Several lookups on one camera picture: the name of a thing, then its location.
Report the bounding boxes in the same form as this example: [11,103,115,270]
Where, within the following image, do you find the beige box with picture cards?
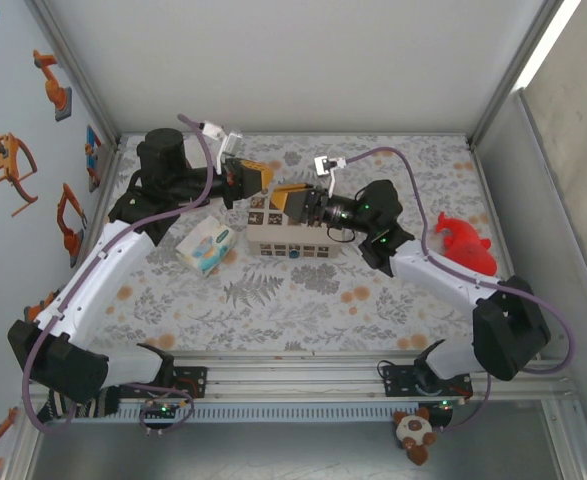
[246,187,344,260]

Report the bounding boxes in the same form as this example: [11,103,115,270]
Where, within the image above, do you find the colourful tissue pack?
[175,215,239,277]

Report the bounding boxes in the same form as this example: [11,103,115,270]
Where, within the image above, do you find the red plastic toy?
[433,210,499,277]

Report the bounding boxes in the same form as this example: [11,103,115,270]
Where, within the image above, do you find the floral patterned table mat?
[75,132,537,354]

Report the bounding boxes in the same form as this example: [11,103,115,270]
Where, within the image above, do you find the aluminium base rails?
[22,349,572,401]

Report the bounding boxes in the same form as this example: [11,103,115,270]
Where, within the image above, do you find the brown white teddy bear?
[391,405,439,467]

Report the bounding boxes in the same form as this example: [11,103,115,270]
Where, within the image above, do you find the black white striped cloth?
[45,384,122,421]

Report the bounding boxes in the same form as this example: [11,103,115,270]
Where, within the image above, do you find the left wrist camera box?
[200,119,244,174]

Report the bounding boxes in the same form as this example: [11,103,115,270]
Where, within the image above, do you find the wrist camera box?
[200,119,244,174]
[312,154,348,196]

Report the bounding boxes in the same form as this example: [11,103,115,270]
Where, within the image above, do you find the aluminium side rail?
[470,142,544,361]
[25,144,124,366]

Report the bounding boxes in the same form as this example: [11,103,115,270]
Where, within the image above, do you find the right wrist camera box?
[312,154,348,196]

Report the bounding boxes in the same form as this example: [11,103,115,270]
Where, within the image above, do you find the blue orange wall sticker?
[83,124,105,194]

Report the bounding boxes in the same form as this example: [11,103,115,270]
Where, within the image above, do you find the aluminium frame post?
[467,0,574,149]
[31,0,124,151]

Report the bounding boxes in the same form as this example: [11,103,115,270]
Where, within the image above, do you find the orange claw wall sticker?
[0,132,40,217]

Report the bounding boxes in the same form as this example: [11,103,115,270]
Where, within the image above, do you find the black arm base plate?
[382,363,474,399]
[162,366,208,400]

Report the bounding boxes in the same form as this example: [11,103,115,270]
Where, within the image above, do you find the grey slotted cable duct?
[117,403,457,422]

